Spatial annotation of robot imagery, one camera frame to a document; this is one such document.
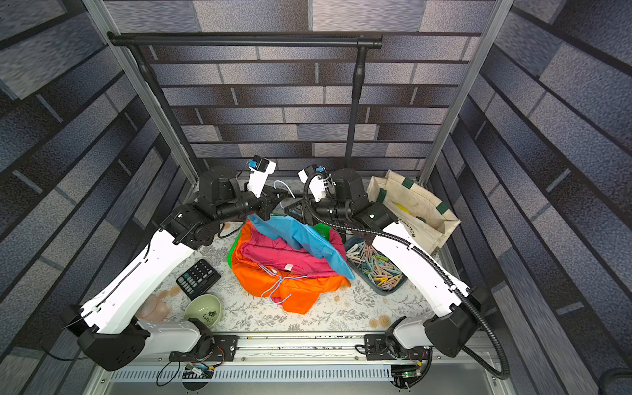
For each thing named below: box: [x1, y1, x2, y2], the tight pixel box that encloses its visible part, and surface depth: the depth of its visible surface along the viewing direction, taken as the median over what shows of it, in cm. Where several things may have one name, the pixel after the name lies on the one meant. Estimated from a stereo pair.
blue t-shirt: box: [246, 213, 355, 280], surface depth 68 cm
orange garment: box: [232, 218, 351, 315], surface depth 79 cm
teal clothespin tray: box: [344, 237, 409, 296], surface depth 90 cm
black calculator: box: [176, 258, 222, 301], surface depth 87 cm
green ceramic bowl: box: [184, 294, 222, 328], surface depth 80 cm
